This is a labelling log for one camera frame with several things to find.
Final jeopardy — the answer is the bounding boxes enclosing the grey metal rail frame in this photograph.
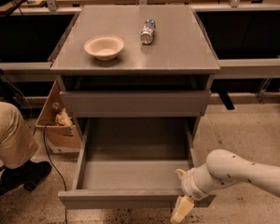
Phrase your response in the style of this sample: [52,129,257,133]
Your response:
[0,6,280,81]

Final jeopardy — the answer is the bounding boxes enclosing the black floor cable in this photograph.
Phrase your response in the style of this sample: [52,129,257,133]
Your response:
[42,123,69,224]

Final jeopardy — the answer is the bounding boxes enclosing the grey drawer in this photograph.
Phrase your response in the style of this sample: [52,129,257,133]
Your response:
[58,118,217,210]
[59,75,212,119]

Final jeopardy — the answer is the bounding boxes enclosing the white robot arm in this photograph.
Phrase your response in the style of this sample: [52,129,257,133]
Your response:
[171,149,280,224]

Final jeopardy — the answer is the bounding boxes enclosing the grey top drawer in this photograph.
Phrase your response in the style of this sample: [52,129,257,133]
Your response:
[59,75,212,119]

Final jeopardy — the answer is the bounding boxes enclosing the person leg beige trousers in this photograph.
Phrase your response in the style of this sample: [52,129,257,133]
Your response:
[0,102,38,169]

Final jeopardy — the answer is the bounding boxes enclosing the wooden box with toys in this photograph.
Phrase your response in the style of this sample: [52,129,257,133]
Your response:
[35,81,81,153]

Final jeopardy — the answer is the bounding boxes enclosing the black shoe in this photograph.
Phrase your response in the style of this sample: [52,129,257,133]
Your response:
[0,161,51,196]

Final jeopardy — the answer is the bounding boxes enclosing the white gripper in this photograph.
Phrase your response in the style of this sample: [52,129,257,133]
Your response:
[170,168,208,224]

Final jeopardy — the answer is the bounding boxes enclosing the grey drawer cabinet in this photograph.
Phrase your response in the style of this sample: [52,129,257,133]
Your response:
[51,5,219,135]

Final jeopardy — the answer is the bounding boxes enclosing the white paper bowl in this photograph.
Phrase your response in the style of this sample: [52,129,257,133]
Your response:
[84,35,125,62]

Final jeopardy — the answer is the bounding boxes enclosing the silver soda can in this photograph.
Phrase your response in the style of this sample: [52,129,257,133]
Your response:
[140,19,156,45]

